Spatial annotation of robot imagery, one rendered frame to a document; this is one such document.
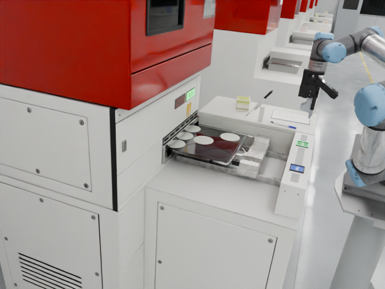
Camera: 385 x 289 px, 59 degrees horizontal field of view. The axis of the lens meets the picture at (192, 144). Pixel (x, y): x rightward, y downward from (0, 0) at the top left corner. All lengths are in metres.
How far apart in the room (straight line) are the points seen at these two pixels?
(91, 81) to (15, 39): 0.31
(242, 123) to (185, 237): 0.69
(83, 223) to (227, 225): 0.57
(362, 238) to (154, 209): 0.95
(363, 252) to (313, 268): 0.70
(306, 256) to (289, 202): 1.22
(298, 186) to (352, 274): 0.72
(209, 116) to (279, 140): 0.40
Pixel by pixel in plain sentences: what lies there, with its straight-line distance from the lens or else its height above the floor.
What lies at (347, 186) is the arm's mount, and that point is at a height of 0.85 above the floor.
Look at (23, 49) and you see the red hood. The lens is 1.30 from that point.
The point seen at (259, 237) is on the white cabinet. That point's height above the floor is 0.74.
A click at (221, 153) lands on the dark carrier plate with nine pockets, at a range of 1.58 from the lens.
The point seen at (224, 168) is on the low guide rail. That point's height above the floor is 0.84.
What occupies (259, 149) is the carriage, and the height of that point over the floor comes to 0.88.
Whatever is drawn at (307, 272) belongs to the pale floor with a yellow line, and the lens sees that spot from 2.42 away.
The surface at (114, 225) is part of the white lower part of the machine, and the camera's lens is 1.36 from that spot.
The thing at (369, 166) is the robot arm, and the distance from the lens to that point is 1.39.
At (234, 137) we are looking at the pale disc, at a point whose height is 0.90.
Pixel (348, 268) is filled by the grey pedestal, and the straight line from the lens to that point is 1.90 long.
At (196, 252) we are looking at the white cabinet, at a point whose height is 0.56.
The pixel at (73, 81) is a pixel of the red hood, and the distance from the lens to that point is 1.19.
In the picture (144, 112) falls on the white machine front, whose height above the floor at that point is 1.15.
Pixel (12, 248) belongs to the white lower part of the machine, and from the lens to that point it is 1.88.
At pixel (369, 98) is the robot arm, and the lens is 1.08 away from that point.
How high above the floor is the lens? 1.60
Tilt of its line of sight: 25 degrees down
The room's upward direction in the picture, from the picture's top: 5 degrees clockwise
